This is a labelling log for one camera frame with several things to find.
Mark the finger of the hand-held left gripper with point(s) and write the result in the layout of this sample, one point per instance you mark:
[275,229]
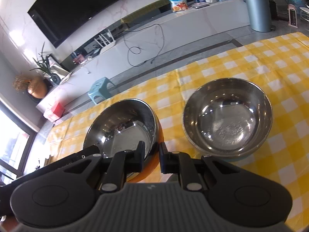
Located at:
[72,158]

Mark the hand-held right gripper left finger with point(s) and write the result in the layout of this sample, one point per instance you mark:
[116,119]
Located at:
[140,158]

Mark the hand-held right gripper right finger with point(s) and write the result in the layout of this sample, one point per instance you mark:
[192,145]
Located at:
[165,159]

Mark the orange steel bowl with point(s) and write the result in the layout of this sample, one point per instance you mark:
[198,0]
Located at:
[115,130]

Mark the blue steel bowl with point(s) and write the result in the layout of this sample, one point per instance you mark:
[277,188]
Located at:
[227,120]

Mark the pink storage box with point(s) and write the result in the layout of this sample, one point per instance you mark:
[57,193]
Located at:
[56,111]

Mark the glass sliding door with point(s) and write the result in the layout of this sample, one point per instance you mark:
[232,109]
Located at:
[12,137]

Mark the light blue plastic stool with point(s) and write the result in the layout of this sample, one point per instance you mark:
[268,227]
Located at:
[100,87]

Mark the gold vase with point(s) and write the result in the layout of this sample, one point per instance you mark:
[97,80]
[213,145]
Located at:
[37,88]

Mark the portrait picture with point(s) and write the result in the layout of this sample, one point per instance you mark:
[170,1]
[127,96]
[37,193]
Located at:
[59,69]

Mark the dried flowers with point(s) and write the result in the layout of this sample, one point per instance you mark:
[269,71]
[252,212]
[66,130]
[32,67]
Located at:
[20,82]

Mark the plant in blue vase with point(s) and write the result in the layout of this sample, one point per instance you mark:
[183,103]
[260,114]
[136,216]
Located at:
[44,65]

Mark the pink photo card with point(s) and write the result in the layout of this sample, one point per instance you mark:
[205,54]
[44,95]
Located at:
[78,59]

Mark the white router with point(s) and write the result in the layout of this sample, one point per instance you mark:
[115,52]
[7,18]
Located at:
[108,46]

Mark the white marble television cabinet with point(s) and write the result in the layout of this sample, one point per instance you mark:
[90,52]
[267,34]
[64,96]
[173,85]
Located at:
[193,26]

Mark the yellow checked tablecloth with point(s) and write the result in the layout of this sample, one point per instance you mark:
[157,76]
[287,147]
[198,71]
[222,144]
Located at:
[277,77]

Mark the flat white scale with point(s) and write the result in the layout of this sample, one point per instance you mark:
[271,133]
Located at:
[201,5]

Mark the blue snack bag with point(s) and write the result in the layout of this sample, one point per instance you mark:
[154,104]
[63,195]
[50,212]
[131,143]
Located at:
[177,1]

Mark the grey blue trash bin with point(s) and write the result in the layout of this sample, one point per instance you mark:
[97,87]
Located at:
[257,12]

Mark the pink heater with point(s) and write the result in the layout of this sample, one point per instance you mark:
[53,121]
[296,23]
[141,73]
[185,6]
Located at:
[293,17]

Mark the white round stool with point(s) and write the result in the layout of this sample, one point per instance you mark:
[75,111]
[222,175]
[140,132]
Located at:
[304,11]

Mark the wall television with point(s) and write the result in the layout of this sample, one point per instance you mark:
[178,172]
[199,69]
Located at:
[79,7]

